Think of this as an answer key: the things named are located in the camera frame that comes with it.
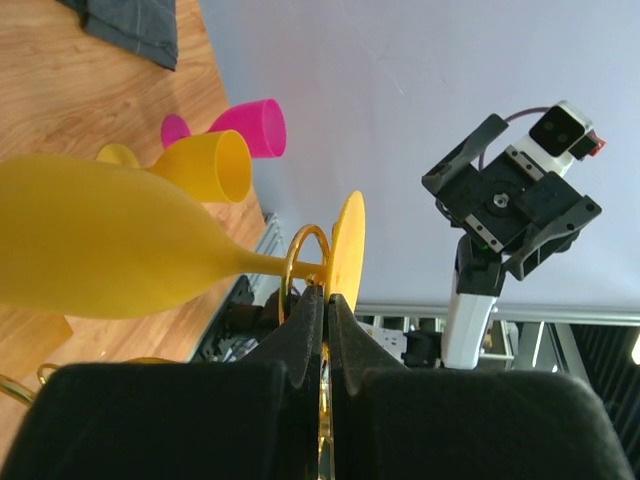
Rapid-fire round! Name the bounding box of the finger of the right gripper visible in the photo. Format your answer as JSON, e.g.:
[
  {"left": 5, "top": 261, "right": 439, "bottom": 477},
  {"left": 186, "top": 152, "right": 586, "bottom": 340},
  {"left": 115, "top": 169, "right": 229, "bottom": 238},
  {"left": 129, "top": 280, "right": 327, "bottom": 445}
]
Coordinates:
[
  {"left": 421, "top": 114, "right": 510, "bottom": 200},
  {"left": 504, "top": 196, "right": 602, "bottom": 280}
]

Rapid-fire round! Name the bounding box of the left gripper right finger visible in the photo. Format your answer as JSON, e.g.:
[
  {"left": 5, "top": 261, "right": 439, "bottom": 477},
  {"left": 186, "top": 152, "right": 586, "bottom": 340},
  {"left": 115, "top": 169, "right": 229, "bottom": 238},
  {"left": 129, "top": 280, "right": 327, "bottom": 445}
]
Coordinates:
[{"left": 325, "top": 295, "right": 633, "bottom": 479}]

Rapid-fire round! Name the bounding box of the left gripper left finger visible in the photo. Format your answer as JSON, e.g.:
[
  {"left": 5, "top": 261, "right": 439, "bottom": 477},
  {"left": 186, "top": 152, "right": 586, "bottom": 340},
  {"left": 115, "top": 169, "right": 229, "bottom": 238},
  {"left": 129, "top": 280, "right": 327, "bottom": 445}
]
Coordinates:
[{"left": 1, "top": 287, "right": 324, "bottom": 479}]

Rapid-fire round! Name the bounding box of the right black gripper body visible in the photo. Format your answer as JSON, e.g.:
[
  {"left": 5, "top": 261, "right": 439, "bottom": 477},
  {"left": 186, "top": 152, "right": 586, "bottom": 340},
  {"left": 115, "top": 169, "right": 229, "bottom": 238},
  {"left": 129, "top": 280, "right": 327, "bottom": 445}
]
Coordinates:
[{"left": 444, "top": 149, "right": 582, "bottom": 253}]

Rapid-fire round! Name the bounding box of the pink wine glass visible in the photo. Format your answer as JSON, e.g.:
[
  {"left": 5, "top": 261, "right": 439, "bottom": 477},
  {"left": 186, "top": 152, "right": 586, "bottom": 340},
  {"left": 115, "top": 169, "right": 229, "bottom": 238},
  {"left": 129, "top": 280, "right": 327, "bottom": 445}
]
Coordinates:
[{"left": 160, "top": 98, "right": 288, "bottom": 158}]

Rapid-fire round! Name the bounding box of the orange yellow wine glass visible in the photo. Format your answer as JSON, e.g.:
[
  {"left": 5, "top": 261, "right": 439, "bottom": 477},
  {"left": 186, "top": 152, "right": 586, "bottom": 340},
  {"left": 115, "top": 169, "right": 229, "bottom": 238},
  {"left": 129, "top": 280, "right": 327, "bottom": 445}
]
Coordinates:
[{"left": 1, "top": 154, "right": 366, "bottom": 319}]

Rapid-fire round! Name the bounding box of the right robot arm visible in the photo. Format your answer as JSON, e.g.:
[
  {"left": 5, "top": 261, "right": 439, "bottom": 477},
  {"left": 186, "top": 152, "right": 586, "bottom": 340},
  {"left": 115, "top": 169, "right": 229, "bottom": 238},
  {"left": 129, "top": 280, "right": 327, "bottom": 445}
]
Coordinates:
[{"left": 421, "top": 102, "right": 605, "bottom": 370}]

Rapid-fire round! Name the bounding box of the amber rack base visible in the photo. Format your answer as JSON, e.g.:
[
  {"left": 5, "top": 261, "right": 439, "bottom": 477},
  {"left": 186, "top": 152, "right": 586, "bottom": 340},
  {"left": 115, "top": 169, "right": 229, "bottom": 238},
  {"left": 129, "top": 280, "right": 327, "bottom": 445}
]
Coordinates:
[{"left": 0, "top": 306, "right": 73, "bottom": 380}]

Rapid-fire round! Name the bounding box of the grey folded cloth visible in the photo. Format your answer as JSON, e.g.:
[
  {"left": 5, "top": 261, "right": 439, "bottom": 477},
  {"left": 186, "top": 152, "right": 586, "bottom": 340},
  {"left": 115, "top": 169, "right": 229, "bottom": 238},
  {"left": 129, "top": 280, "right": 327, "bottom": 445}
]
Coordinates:
[{"left": 60, "top": 0, "right": 179, "bottom": 71}]

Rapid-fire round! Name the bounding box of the gold wire glass rack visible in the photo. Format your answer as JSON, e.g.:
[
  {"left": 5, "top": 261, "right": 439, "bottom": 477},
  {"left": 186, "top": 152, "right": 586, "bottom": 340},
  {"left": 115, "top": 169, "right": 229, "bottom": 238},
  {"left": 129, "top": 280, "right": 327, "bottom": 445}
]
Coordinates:
[{"left": 0, "top": 224, "right": 341, "bottom": 480}]

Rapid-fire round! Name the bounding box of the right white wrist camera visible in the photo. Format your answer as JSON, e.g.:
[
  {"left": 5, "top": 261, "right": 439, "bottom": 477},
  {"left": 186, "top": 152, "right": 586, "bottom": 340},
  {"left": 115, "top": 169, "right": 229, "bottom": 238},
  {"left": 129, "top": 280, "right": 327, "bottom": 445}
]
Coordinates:
[{"left": 505, "top": 100, "right": 606, "bottom": 180}]

